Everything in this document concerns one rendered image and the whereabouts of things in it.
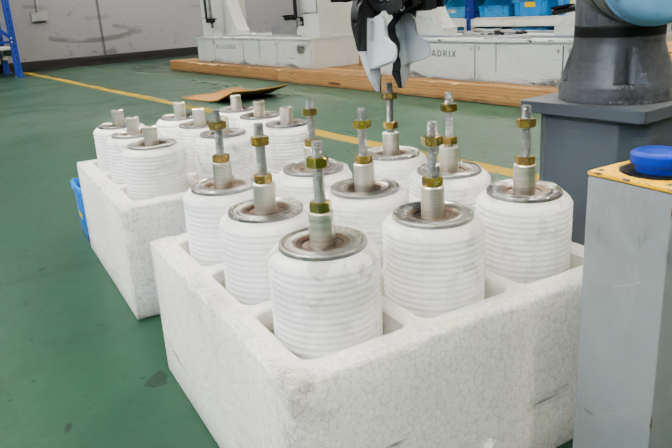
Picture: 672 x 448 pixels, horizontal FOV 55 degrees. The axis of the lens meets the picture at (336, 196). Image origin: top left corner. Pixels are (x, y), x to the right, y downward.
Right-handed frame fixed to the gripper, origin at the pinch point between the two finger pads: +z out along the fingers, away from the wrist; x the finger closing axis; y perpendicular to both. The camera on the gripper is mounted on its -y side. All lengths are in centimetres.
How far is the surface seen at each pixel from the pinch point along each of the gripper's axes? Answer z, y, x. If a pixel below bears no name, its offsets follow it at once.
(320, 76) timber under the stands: 30, -241, 164
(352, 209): 10.6, 13.6, -17.2
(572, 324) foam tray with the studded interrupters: 21.2, 31.7, -5.1
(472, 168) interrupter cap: 9.6, 14.7, 0.0
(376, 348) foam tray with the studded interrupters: 16.9, 27.8, -26.6
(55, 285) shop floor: 35, -51, -34
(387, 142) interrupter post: 8.1, 1.2, -1.1
